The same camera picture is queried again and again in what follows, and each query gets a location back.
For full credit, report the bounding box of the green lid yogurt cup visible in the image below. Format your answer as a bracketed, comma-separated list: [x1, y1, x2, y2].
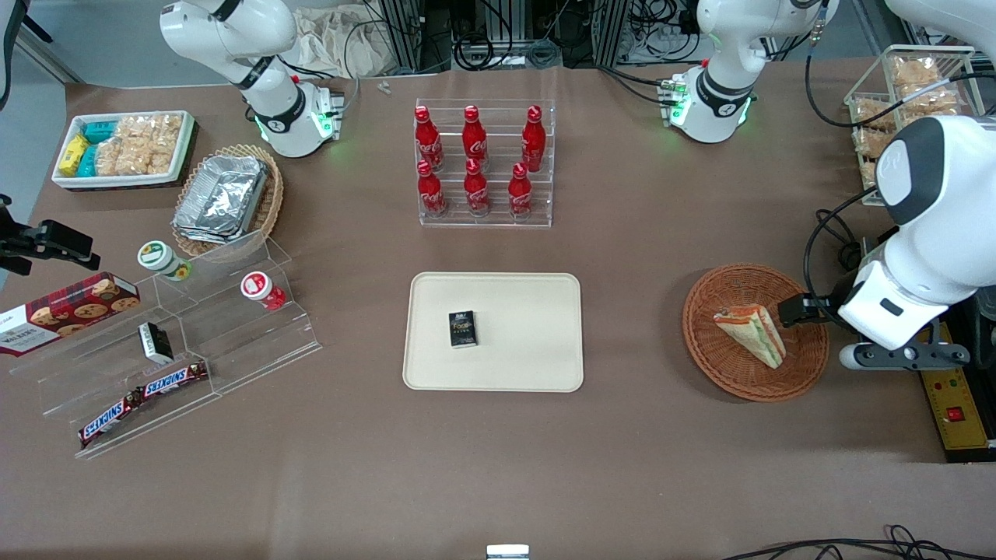
[137, 240, 193, 282]

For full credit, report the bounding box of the clear acrylic stepped stand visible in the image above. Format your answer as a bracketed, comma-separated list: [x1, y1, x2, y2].
[9, 230, 324, 460]

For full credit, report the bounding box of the clear bag of fried snacks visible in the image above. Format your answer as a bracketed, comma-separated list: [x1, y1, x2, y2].
[903, 84, 963, 119]
[890, 54, 944, 88]
[852, 97, 896, 164]

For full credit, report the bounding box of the red tartan cookie box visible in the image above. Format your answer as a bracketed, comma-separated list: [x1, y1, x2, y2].
[0, 271, 142, 358]

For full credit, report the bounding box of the yellow snack pack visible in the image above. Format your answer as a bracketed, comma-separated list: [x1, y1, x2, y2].
[59, 135, 91, 177]

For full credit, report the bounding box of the red cola bottle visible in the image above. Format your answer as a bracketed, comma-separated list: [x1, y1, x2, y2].
[463, 159, 492, 217]
[414, 106, 445, 173]
[507, 163, 534, 219]
[461, 105, 489, 173]
[416, 160, 448, 219]
[521, 105, 548, 174]

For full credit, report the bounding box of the white rectangular snack bin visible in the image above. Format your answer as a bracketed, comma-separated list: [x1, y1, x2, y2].
[51, 110, 196, 191]

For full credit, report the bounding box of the aluminium foil container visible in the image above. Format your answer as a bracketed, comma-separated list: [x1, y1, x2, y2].
[172, 155, 269, 245]

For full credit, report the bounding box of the beige plastic tray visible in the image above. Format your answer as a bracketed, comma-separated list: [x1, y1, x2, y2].
[402, 271, 584, 394]

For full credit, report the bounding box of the black curved cable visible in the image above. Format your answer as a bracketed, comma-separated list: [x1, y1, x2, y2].
[0, 0, 30, 111]

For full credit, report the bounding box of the black parked gripper body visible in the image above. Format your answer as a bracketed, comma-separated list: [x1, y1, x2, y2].
[0, 194, 38, 278]

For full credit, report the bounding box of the clear acrylic bottle rack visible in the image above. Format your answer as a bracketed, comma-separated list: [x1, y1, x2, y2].
[414, 98, 558, 229]

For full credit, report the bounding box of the black floor cable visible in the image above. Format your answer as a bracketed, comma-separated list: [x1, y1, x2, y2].
[720, 524, 996, 560]

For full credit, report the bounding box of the triangle sandwich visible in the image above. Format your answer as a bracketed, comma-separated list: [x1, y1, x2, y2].
[713, 304, 787, 369]

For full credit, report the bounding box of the light wicker basket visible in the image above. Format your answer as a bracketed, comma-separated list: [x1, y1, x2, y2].
[171, 144, 284, 258]

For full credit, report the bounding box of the small black carton box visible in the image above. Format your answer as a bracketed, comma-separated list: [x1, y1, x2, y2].
[447, 310, 479, 349]
[138, 322, 175, 366]

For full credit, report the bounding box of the clear bin of snacks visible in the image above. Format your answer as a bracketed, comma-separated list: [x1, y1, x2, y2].
[843, 44, 978, 208]

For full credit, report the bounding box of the clear bag of rice crackers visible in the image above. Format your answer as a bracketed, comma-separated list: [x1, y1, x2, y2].
[95, 138, 149, 177]
[117, 114, 184, 175]

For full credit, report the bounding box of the beige cloth bag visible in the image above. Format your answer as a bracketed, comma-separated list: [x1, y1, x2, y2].
[292, 6, 398, 79]

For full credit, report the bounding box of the brown wicker basket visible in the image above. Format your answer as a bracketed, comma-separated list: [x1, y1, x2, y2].
[682, 264, 830, 403]

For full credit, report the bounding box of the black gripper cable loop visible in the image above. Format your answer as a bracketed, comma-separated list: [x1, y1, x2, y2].
[803, 187, 879, 306]

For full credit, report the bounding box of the red lid yogurt cup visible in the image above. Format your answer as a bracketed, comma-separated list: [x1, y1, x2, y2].
[240, 271, 288, 312]

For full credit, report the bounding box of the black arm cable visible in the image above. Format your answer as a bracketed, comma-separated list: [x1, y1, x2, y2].
[804, 23, 996, 130]

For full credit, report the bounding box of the yellow black control box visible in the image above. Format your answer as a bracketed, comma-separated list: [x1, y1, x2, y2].
[918, 320, 994, 453]

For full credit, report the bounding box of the snickers chocolate bar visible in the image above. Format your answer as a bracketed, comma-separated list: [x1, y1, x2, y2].
[137, 360, 210, 400]
[78, 389, 146, 450]

